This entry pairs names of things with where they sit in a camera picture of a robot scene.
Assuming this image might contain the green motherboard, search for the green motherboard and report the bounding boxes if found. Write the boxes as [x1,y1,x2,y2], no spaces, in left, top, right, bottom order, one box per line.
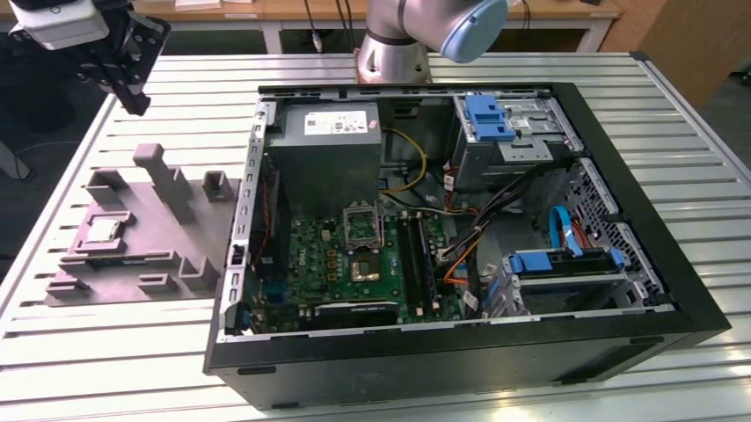
[248,209,473,329]

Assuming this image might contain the silver CPU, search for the silver CPU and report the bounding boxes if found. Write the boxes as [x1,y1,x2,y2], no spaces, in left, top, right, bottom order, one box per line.
[80,216,125,244]

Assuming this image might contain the red black twisted wire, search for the red black twisted wire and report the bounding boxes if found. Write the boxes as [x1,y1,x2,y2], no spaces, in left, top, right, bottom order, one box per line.
[258,174,277,261]

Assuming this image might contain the grey parts rack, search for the grey parts rack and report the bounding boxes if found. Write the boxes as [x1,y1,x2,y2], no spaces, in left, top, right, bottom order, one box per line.
[44,142,245,309]

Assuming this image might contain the grey metal drive cage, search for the grey metal drive cage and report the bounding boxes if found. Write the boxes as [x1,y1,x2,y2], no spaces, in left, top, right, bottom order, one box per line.
[480,247,669,318]
[450,93,586,193]

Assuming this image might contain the black graphics card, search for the black graphics card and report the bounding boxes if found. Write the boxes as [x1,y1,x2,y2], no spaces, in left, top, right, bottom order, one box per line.
[312,300,398,330]

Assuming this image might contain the wooden desk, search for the wooden desk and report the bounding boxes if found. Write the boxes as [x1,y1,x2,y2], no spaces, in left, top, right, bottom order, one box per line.
[132,0,624,56]

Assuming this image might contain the orange yellow wire bundle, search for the orange yellow wire bundle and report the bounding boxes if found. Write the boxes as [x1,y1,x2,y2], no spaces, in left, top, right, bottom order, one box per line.
[442,245,492,291]

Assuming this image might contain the black PC case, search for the black PC case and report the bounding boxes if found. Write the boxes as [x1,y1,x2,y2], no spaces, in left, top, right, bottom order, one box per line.
[201,81,733,412]

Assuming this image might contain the blue SATA cable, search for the blue SATA cable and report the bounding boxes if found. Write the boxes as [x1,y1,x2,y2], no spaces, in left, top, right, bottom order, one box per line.
[548,205,586,259]

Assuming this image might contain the blue disk carrier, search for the blue disk carrier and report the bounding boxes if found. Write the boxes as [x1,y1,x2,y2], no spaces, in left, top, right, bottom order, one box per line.
[506,247,624,277]
[460,93,518,143]

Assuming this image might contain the black cable bundle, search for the black cable bundle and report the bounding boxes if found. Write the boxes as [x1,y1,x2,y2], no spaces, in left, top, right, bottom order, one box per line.
[436,156,574,261]

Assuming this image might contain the CPU socket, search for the CPU socket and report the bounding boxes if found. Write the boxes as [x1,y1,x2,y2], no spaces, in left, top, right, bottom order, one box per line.
[348,253,385,285]

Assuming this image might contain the wooden cabinet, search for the wooden cabinet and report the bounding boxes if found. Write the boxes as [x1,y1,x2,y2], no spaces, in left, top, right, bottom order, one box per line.
[600,0,751,111]

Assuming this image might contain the grey white wire bundle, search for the grey white wire bundle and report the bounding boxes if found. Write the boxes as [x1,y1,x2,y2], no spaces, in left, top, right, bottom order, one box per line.
[377,191,480,217]

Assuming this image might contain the black RAM slot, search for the black RAM slot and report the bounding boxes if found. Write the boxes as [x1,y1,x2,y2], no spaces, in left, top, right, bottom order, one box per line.
[404,213,428,314]
[397,213,422,316]
[414,213,438,311]

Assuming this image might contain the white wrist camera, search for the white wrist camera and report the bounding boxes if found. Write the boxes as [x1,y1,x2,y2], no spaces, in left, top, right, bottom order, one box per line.
[7,0,112,50]

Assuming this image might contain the grey power supply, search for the grey power supply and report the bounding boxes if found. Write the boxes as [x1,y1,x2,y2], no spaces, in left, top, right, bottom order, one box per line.
[264,99,386,213]

